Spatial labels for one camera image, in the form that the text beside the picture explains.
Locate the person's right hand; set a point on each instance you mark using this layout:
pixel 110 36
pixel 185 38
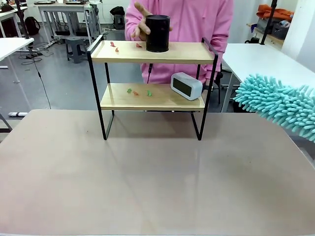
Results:
pixel 142 28

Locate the black cylindrical tin can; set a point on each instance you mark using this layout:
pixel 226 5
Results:
pixel 157 34

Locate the teal chenille duster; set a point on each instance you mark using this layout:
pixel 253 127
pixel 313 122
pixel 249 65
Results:
pixel 270 103

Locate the two-tier wood metal shelf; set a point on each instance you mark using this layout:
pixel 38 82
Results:
pixel 152 56

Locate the black stool with bag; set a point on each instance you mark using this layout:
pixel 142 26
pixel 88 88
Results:
pixel 117 12

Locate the person in pink hoodie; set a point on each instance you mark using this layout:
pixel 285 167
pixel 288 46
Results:
pixel 197 19

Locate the grey plastic stool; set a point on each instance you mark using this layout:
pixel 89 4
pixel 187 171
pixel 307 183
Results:
pixel 76 49

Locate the white digital alarm clock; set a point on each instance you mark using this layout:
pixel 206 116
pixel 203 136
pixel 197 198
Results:
pixel 185 86

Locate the white-framed wooden desk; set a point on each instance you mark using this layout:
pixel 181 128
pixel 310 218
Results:
pixel 64 7

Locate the black backpack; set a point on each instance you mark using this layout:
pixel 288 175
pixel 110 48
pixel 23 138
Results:
pixel 32 25

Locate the black stand pole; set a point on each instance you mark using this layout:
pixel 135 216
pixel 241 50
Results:
pixel 269 22
pixel 21 19

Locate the large white table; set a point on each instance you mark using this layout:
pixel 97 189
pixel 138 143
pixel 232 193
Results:
pixel 261 61

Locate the orange cloth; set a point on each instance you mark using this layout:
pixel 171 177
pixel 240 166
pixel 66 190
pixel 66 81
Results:
pixel 273 13

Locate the white table with pole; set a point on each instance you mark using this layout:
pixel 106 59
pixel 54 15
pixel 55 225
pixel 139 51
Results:
pixel 9 45

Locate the black storage crate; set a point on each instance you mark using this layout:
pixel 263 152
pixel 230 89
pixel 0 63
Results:
pixel 279 30

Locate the white power strip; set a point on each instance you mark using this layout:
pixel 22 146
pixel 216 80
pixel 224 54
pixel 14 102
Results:
pixel 17 114

